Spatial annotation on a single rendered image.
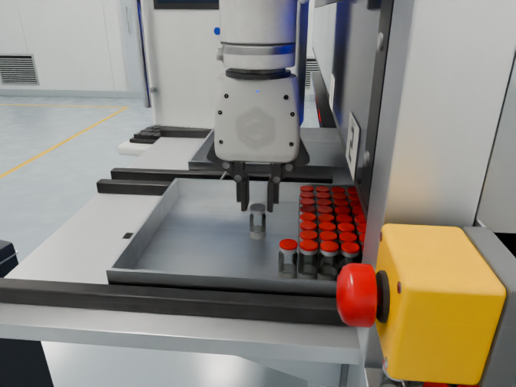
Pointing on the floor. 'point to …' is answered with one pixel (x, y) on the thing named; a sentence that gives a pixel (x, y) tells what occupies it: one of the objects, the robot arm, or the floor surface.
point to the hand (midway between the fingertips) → (258, 193)
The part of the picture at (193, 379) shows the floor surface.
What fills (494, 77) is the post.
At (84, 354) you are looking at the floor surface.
